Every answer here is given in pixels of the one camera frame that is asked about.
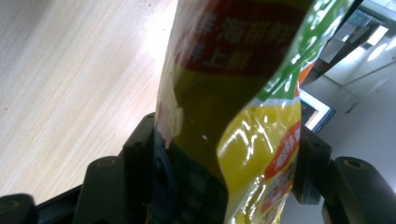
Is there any lit monitor screen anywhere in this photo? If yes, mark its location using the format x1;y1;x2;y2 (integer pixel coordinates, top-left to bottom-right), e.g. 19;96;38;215
298;88;337;134

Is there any ceiling light panel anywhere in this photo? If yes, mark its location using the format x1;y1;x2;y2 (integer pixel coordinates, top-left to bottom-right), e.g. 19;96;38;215
367;25;390;47
367;42;389;63

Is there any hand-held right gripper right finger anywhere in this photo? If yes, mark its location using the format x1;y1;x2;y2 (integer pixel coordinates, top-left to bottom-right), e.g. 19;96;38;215
291;125;332;205

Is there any dark metal frame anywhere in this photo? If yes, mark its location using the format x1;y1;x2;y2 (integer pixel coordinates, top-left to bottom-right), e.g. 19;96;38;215
300;0;390;87

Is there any yellow pouch with green cap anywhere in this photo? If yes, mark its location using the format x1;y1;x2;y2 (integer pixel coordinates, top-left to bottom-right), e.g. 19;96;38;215
146;0;356;224

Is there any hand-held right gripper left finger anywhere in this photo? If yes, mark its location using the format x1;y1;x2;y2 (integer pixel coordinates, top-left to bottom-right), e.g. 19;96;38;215
120;112;163;224

